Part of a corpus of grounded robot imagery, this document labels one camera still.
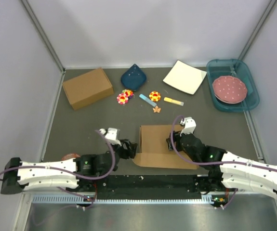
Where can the white square plate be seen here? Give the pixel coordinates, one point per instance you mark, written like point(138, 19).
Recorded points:
point(185, 78)

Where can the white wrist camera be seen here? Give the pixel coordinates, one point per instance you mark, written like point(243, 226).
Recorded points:
point(112, 135)
point(188, 124)

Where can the pink dotted plate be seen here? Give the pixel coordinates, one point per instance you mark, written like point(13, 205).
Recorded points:
point(229, 89)

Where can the brown cardboard box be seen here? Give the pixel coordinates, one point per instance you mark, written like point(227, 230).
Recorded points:
point(87, 88)
point(154, 151)

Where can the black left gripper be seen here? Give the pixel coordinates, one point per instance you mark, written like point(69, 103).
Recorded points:
point(131, 152)

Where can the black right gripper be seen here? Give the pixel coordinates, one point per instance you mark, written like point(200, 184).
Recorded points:
point(177, 138)

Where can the closed brown cardboard box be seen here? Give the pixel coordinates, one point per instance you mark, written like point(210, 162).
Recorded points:
point(87, 88)

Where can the yellow chalk stick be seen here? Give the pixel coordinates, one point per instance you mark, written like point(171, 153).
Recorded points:
point(176, 102)

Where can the dark blue ceramic bowl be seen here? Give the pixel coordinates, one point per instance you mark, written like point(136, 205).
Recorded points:
point(134, 78)

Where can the orange flower plush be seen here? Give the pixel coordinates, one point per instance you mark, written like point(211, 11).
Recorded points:
point(155, 96)

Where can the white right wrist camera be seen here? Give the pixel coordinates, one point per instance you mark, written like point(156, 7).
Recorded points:
point(188, 124)

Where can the rainbow flower plush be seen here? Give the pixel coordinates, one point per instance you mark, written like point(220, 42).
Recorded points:
point(128, 93)

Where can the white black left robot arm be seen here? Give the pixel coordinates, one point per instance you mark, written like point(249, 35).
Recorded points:
point(75, 174)

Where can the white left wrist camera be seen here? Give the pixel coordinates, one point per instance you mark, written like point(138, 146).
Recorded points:
point(112, 135)

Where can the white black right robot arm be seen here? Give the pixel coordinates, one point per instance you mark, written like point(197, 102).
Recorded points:
point(226, 170)

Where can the small brown leaf toy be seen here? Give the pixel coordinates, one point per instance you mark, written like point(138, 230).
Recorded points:
point(156, 109)

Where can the blue chalk stick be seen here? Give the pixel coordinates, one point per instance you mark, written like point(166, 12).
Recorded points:
point(147, 100)

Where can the teal plastic bin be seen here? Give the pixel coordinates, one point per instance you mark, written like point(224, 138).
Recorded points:
point(236, 68)

